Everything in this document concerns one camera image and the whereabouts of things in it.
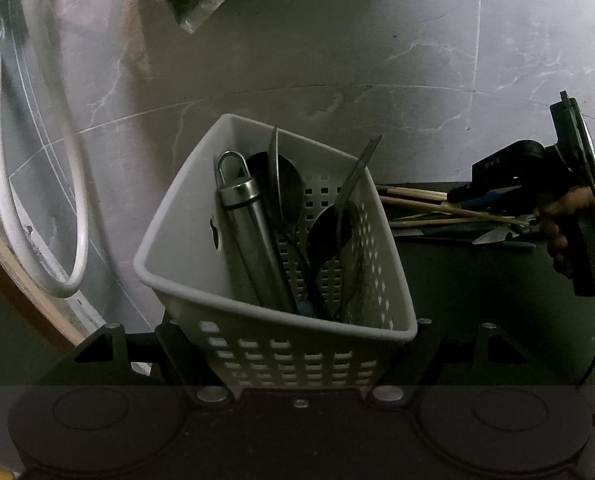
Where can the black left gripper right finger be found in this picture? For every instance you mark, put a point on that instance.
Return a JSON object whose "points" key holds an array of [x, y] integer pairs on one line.
{"points": [[474, 355]]}

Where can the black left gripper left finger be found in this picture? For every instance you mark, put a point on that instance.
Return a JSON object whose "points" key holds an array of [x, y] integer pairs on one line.
{"points": [[164, 357]]}

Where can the thin steel utensil handle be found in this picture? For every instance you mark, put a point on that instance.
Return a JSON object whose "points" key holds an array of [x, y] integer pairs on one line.
{"points": [[273, 154]]}

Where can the person's right hand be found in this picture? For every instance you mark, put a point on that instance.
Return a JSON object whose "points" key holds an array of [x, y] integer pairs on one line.
{"points": [[559, 219]]}

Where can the dark steel spoon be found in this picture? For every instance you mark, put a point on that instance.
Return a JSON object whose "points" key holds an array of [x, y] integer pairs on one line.
{"points": [[329, 234]]}

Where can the black handled kitchen scissors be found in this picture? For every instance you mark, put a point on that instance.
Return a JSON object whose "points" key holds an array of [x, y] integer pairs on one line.
{"points": [[507, 232]]}

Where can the wooden chopstick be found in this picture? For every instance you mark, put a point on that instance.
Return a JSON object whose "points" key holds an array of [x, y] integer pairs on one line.
{"points": [[419, 223], [433, 196], [452, 210]]}

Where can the steel cylinder with loop handle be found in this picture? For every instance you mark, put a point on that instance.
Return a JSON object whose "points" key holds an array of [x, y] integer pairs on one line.
{"points": [[241, 199]]}

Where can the large steel ladle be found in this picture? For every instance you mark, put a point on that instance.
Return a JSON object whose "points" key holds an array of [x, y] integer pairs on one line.
{"points": [[292, 196]]}

